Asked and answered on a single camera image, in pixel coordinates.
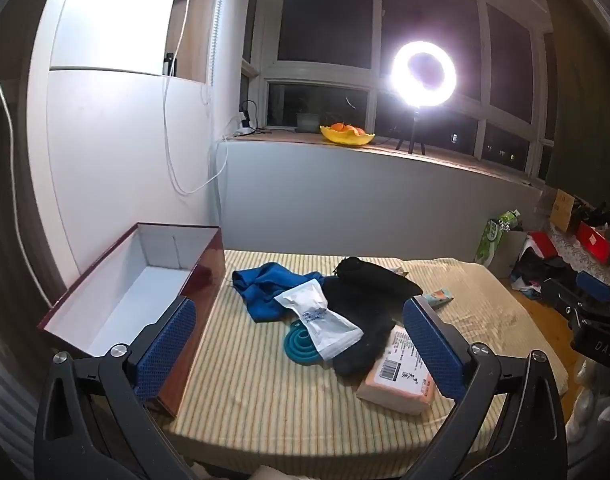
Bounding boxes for black fuzzy sock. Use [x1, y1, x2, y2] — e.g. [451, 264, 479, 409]
[332, 256, 424, 306]

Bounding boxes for yellow fruit bowl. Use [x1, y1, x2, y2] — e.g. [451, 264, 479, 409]
[320, 124, 376, 148]

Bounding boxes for brown cardboard box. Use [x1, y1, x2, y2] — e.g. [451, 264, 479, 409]
[550, 189, 586, 233]

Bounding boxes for teal snack packet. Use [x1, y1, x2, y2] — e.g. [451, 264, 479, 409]
[425, 287, 456, 309]

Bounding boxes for wooden wall shelf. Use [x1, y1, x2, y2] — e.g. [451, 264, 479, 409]
[165, 0, 220, 83]

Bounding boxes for white ribbed radiator cover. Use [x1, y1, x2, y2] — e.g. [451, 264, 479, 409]
[0, 77, 56, 480]

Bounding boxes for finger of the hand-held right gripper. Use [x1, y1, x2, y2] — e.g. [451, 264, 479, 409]
[541, 277, 593, 321]
[576, 270, 610, 311]

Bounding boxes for person's right hand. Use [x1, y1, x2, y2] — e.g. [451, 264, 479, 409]
[567, 357, 610, 443]

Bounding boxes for potted plant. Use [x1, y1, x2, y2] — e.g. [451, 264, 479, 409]
[296, 95, 330, 133]

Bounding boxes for black knit glove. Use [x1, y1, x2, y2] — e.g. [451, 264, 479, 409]
[322, 277, 402, 378]

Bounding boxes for pink tissue packet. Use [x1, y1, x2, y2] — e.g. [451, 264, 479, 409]
[356, 325, 438, 416]

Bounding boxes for teal collapsible funnel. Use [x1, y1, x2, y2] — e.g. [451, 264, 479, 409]
[284, 312, 336, 366]

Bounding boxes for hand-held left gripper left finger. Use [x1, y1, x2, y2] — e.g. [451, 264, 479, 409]
[34, 296, 198, 480]

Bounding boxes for maroon cardboard box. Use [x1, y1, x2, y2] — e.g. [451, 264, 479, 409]
[37, 222, 226, 418]

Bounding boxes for white window frame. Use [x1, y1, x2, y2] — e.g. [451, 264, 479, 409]
[242, 0, 558, 178]

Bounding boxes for red box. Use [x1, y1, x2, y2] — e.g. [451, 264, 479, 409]
[577, 222, 610, 263]

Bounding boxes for white plastic packet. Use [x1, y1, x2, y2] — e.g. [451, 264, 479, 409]
[274, 280, 364, 361]

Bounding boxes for white cable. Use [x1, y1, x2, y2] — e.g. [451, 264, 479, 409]
[0, 76, 53, 308]
[162, 0, 230, 196]

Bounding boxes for striped beige bed cover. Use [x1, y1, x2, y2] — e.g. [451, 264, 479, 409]
[160, 249, 570, 466]

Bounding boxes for green tissue package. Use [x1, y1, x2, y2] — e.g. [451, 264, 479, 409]
[475, 210, 520, 266]

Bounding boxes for blue cloth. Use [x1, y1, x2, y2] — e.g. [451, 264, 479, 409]
[232, 261, 326, 323]

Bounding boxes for ring light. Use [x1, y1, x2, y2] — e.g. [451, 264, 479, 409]
[391, 40, 458, 110]

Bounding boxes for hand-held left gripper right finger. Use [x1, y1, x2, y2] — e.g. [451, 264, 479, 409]
[401, 295, 570, 480]

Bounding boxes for black tripod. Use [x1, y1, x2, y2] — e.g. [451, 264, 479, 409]
[396, 107, 426, 156]

